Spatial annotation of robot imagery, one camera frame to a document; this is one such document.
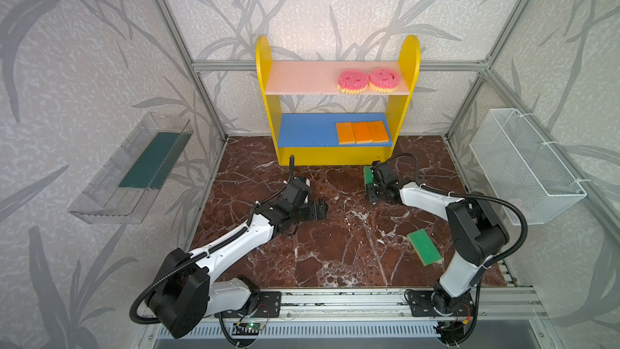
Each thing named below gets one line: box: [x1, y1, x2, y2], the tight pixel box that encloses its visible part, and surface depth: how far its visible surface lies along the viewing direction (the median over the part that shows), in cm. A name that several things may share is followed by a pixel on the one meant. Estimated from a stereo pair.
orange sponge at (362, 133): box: [351, 121, 373, 144], surface depth 102 cm
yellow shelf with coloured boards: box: [255, 35, 422, 167], surface depth 95 cm
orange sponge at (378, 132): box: [366, 120, 390, 143], surface depth 102 cm
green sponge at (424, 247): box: [406, 228, 443, 267], surface depth 86 cm
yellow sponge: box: [335, 121, 357, 146], surface depth 104 cm
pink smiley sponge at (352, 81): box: [336, 68, 369, 95], surface depth 79 cm
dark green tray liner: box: [118, 130, 194, 190], surface depth 69 cm
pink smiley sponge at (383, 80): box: [368, 67, 401, 94], surface depth 79 cm
